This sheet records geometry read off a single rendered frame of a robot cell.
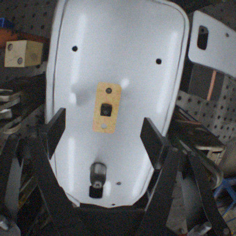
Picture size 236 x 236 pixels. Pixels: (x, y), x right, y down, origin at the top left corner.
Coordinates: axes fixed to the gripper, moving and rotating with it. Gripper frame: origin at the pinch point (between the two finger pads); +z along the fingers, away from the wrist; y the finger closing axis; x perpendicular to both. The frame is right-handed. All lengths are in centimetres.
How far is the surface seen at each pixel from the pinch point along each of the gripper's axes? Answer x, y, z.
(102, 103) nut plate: 1.1, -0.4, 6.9
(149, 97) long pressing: 3.1, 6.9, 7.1
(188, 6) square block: 24.0, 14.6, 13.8
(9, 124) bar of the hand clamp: -1.1, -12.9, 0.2
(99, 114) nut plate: -0.7, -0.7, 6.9
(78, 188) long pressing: -19.2, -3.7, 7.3
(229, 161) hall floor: -87, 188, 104
